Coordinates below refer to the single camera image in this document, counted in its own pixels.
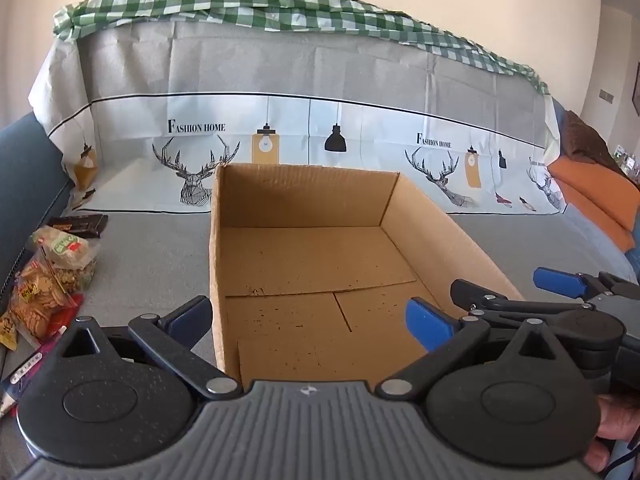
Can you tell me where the green label cracker packet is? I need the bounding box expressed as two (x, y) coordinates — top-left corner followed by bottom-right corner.
(31, 226), (99, 291)

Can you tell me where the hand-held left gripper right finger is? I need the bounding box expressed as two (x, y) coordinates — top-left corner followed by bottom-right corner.
(375, 297), (566, 402)

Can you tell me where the orange cushion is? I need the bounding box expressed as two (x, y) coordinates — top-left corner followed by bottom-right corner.
(560, 185), (635, 252)
(546, 155), (637, 233)

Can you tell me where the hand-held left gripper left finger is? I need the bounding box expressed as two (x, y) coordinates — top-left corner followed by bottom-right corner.
(60, 295), (240, 402)

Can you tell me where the brown blanket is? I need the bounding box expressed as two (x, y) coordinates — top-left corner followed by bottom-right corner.
(562, 109), (633, 181)

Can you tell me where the dark brown snack packet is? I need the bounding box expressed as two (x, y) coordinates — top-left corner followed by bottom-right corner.
(47, 214), (109, 239)

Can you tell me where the green checked cloth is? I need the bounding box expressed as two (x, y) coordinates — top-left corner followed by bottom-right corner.
(52, 0), (551, 96)

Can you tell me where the clear round biscuit packet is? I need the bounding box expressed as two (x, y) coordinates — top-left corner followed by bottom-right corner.
(7, 255), (83, 342)

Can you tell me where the cluttered table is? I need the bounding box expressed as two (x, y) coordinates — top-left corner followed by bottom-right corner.
(612, 144), (640, 184)

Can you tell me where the person's right hand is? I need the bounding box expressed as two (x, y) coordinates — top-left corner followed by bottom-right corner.
(582, 394), (640, 474)

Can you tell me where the brown cardboard box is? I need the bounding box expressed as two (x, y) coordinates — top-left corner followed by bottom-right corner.
(208, 162), (525, 393)

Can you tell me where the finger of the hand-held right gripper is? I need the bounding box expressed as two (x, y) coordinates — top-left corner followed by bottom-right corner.
(533, 266), (622, 302)
(450, 279), (592, 329)

